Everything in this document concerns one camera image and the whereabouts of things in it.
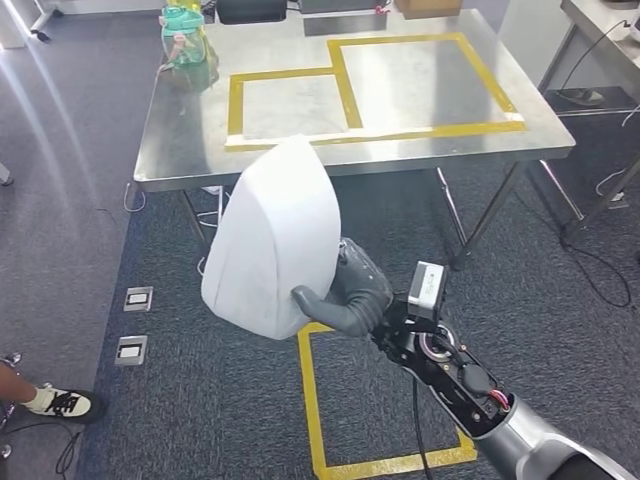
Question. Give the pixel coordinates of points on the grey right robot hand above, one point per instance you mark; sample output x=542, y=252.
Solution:
x=360, y=291

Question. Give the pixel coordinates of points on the white mirror cover part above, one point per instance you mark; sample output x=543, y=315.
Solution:
x=270, y=245

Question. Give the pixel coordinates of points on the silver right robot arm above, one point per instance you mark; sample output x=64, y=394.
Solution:
x=520, y=444

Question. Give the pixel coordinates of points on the steel workbench table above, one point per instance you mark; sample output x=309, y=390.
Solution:
x=200, y=132

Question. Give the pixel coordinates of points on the small red clip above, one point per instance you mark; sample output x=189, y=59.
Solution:
x=383, y=10

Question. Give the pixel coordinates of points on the steel floor socket box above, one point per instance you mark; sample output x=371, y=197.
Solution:
x=130, y=350
x=138, y=299

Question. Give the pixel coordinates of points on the brown cardboard box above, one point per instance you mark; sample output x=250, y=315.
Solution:
x=427, y=8

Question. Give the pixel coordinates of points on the black carry case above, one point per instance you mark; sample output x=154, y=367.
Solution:
x=250, y=10

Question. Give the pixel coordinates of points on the white side panel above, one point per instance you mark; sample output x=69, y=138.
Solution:
x=525, y=40

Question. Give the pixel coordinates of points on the teal lid water bottle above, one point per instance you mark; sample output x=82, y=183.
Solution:
x=185, y=46

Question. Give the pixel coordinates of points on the steel side table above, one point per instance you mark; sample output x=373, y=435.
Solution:
x=590, y=16

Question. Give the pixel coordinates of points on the person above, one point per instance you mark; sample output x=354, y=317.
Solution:
x=60, y=404

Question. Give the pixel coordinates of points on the white furniture base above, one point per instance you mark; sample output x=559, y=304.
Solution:
x=15, y=20

